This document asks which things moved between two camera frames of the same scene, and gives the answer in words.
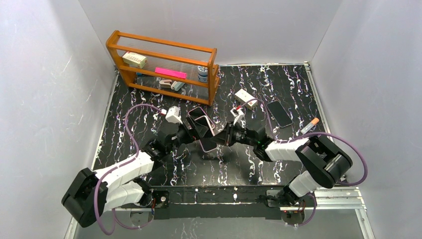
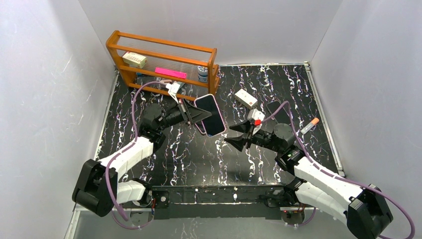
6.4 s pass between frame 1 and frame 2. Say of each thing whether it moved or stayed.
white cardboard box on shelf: stayed
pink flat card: stayed
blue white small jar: stayed
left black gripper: moved
